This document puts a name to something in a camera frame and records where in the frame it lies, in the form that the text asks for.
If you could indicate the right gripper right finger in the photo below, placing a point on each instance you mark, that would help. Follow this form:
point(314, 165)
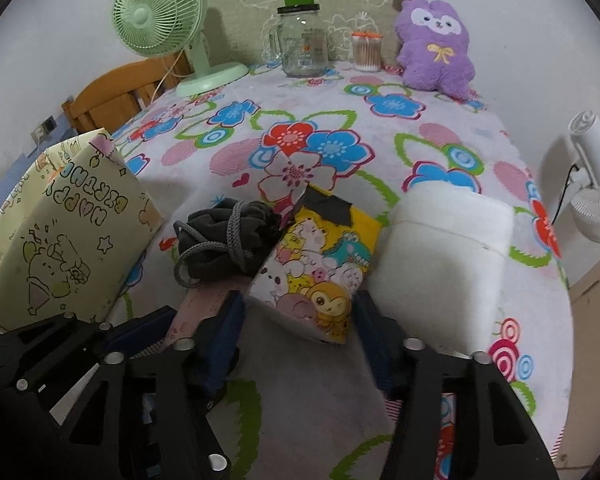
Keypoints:
point(458, 418)

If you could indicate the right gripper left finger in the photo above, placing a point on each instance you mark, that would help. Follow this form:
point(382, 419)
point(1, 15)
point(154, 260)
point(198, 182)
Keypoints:
point(146, 417)

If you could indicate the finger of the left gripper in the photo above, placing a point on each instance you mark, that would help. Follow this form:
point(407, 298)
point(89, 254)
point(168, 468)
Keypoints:
point(138, 334)

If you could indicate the white foam cushion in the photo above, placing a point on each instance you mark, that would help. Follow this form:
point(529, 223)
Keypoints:
point(440, 268)

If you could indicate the pink paper packet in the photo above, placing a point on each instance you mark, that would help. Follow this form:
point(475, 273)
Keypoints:
point(200, 303)

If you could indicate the yellow cartoon storage box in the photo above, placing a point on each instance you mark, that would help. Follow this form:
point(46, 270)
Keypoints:
point(70, 232)

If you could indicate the floral tablecloth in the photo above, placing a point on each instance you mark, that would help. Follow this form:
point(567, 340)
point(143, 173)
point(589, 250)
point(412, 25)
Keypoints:
point(301, 410)

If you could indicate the wooden bed headboard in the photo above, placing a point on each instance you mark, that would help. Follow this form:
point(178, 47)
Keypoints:
point(119, 95)

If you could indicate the white standing fan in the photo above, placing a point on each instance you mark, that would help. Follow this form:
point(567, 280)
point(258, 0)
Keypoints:
point(569, 178)

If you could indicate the green desk fan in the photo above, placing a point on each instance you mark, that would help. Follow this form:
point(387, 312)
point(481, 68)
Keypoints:
point(156, 28)

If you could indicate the glass mason jar mug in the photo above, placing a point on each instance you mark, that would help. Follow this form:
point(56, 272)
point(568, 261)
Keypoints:
point(298, 42)

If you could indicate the cotton swab container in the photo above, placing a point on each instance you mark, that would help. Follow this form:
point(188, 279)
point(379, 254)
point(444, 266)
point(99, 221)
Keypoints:
point(366, 51)

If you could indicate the purple plush bunny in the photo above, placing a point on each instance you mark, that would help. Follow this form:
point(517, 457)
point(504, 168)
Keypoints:
point(434, 48)

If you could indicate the wall power socket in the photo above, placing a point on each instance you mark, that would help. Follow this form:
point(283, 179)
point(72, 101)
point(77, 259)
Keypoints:
point(43, 130)

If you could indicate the green patterned wall board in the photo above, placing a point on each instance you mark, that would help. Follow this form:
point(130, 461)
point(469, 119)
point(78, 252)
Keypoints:
point(237, 30)

